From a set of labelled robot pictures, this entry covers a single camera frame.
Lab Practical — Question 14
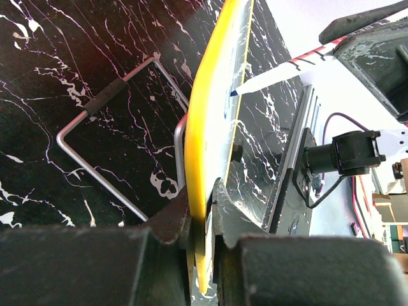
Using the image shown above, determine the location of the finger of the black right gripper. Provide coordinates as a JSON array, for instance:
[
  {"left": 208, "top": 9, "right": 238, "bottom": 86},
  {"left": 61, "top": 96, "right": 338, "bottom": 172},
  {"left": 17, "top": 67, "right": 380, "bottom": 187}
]
[
  {"left": 318, "top": 0, "right": 408, "bottom": 45},
  {"left": 334, "top": 20, "right": 407, "bottom": 124}
]

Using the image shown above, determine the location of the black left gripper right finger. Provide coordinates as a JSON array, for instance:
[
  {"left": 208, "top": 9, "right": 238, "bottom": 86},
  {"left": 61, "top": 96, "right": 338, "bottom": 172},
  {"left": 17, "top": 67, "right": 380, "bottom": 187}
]
[{"left": 212, "top": 179, "right": 407, "bottom": 305}]

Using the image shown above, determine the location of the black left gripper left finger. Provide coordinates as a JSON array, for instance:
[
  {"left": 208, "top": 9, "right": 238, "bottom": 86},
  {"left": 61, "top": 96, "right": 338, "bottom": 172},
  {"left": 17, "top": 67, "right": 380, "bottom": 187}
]
[{"left": 1, "top": 189, "right": 191, "bottom": 305}]

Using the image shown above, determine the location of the white marker blue cap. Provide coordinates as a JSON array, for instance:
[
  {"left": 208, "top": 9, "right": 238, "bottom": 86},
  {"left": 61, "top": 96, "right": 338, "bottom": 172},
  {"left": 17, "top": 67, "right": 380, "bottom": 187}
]
[{"left": 230, "top": 43, "right": 337, "bottom": 97}]

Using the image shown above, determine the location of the white board yellow frame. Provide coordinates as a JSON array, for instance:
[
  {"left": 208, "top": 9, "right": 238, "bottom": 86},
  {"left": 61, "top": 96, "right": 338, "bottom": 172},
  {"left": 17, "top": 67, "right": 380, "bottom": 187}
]
[{"left": 184, "top": 1, "right": 254, "bottom": 294}]

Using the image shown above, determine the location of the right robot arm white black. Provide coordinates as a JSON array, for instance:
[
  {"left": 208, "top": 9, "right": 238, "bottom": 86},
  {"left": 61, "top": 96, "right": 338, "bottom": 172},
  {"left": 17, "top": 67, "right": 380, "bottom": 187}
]
[{"left": 300, "top": 1, "right": 407, "bottom": 177}]

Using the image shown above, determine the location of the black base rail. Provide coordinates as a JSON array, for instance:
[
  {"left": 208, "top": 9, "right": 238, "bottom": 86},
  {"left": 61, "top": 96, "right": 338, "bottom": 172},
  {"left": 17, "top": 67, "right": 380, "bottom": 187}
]
[{"left": 262, "top": 85, "right": 321, "bottom": 236}]

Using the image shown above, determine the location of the metal wire board stand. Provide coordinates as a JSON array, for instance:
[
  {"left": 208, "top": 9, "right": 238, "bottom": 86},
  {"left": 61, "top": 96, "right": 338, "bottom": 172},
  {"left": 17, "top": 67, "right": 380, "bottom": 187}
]
[{"left": 55, "top": 57, "right": 191, "bottom": 222}]

